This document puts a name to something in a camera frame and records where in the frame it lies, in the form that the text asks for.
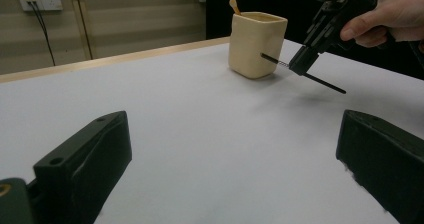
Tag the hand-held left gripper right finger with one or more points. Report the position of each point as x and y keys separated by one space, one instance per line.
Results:
x=383 y=160

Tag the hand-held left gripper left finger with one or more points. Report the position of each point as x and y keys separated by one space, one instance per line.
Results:
x=83 y=167

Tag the black makeup brush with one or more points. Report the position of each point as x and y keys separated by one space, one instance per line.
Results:
x=328 y=85

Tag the beige square cup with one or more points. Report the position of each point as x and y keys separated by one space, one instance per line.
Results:
x=250 y=44

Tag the orange-tipped makeup brush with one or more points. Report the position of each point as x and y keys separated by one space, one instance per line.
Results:
x=234 y=4

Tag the white wall socket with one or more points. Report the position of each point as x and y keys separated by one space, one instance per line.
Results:
x=46 y=3

